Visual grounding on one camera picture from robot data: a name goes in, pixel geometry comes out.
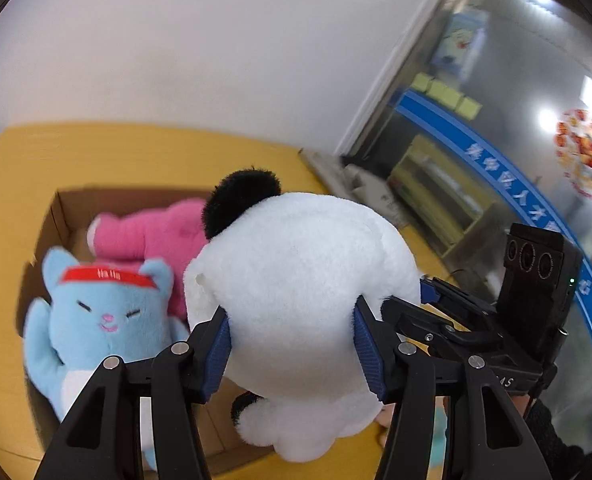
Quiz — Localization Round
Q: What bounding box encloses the white panda plush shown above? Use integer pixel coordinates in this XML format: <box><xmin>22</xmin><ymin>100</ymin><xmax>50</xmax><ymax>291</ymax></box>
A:
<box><xmin>183</xmin><ymin>169</ymin><xmax>421</xmax><ymax>463</ymax></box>

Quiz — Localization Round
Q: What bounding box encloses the teal pink plush toy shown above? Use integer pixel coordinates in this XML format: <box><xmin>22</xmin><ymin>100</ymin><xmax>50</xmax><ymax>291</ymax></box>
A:
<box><xmin>377</xmin><ymin>404</ymin><xmax>450</xmax><ymax>480</ymax></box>

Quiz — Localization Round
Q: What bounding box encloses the grey folded cloth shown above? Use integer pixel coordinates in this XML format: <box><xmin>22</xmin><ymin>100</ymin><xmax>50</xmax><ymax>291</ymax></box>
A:
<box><xmin>299</xmin><ymin>150</ymin><xmax>409</xmax><ymax>229</ymax></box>

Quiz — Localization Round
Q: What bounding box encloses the light blue cat plush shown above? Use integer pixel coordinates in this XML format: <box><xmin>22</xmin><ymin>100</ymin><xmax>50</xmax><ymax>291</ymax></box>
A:
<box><xmin>21</xmin><ymin>245</ymin><xmax>191</xmax><ymax>470</ymax></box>

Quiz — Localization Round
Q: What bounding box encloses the pink bear plush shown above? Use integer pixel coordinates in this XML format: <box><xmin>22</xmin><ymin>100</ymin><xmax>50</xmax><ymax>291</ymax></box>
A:
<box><xmin>87</xmin><ymin>198</ymin><xmax>207</xmax><ymax>320</ymax></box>

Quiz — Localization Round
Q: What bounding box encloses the brown cardboard box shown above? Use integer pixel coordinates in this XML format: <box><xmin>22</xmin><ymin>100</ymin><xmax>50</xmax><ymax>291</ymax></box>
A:
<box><xmin>16</xmin><ymin>186</ymin><xmax>273</xmax><ymax>476</ymax></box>

